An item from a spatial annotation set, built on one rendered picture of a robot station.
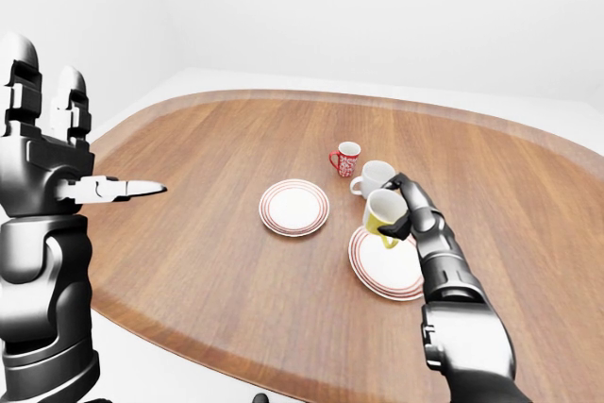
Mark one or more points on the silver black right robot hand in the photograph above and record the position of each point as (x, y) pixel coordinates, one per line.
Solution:
(427, 223)

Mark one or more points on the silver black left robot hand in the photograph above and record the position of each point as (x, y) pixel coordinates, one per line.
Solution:
(42, 167)

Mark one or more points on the small dark shape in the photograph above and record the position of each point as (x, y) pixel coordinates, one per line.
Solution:
(260, 398)

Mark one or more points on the red patterned mug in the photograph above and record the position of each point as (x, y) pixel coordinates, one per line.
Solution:
(347, 162)

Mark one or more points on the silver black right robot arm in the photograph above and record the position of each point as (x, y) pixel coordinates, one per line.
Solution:
(467, 337)

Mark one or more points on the yellow and white mug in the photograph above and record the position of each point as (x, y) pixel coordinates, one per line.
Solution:
(384, 209)

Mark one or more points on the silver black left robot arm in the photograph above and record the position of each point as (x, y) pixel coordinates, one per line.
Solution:
(38, 290)

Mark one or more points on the white plate with red rings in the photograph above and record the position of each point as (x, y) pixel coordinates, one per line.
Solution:
(387, 271)
(293, 207)

